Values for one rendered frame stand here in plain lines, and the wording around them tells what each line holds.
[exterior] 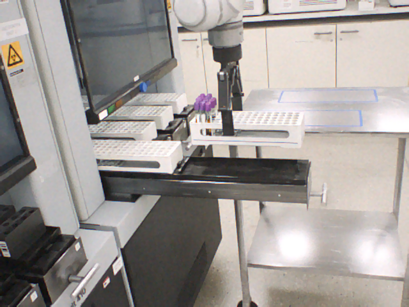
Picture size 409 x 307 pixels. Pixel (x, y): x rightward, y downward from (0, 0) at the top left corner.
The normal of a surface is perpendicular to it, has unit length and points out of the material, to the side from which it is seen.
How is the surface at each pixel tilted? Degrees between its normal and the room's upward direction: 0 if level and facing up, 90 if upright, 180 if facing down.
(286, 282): 0
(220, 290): 0
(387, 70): 90
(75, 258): 90
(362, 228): 0
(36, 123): 90
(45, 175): 90
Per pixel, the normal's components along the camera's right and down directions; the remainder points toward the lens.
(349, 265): -0.11, -0.91
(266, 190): -0.29, 0.43
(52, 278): 0.95, 0.03
